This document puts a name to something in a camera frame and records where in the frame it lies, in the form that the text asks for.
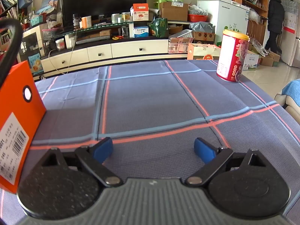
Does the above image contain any orange and white carton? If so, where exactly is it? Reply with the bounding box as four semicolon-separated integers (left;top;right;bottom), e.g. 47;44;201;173
132;3;150;21

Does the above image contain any orange and white gift bag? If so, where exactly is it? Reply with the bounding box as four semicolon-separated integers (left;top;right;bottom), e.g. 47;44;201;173
187;43;221;61

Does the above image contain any brown cardboard box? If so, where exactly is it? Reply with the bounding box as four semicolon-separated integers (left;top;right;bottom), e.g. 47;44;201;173
159;1;189;21

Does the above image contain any white refrigerator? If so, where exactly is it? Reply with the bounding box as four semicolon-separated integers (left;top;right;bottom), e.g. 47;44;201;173
281;0;300;67

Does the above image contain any black cable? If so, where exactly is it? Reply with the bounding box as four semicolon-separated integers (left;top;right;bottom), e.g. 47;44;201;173
0;18;23;92

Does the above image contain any white and black television cabinet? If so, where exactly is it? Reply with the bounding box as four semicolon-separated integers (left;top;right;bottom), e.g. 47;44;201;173
33;21;188;75

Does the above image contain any black flat television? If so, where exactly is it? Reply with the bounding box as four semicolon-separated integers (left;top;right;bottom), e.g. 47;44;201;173
60;0;147;27

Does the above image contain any red plastic basin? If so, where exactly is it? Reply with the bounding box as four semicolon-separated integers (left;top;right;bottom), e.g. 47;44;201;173
187;14;209;23

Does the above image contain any dark bookshelf with books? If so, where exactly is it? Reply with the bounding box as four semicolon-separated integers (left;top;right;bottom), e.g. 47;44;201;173
0;0;19;19

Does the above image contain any red can with yellow lid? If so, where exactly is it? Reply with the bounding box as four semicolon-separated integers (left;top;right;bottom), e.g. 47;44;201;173
216;29;250;83

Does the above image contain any pink plastic basket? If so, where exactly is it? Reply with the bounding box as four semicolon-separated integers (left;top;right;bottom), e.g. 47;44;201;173
42;27;62;39

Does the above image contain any white glass-door cabinet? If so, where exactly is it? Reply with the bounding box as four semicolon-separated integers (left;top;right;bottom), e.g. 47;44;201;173
16;25;45;75

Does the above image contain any beige sofa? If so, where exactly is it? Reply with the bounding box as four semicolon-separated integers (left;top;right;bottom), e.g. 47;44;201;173
274;94;300;118

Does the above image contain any orange cardboard box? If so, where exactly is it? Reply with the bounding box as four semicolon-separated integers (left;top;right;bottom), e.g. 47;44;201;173
0;60;47;194

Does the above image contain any blue checked tablecloth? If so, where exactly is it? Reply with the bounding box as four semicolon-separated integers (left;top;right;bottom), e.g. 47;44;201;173
0;59;300;225

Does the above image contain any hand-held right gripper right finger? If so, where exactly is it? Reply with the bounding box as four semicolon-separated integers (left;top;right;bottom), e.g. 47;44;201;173
185;137;269;188

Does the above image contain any blue hanging bag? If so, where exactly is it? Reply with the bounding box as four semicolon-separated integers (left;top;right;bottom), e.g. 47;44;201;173
18;0;33;9

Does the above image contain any blue and white box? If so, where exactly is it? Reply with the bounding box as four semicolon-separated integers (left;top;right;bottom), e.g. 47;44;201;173
134;26;149;38

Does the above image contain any green foil bag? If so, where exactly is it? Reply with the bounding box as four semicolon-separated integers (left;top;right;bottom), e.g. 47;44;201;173
150;17;169;38

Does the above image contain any white chest freezer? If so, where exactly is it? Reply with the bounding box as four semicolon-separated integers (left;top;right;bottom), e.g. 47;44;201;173
196;0;250;37

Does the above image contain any blue blanket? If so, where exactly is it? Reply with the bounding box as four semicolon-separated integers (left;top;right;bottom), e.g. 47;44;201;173
281;78;300;101

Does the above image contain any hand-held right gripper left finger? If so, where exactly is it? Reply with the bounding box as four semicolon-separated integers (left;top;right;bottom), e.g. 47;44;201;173
39;137;123;188

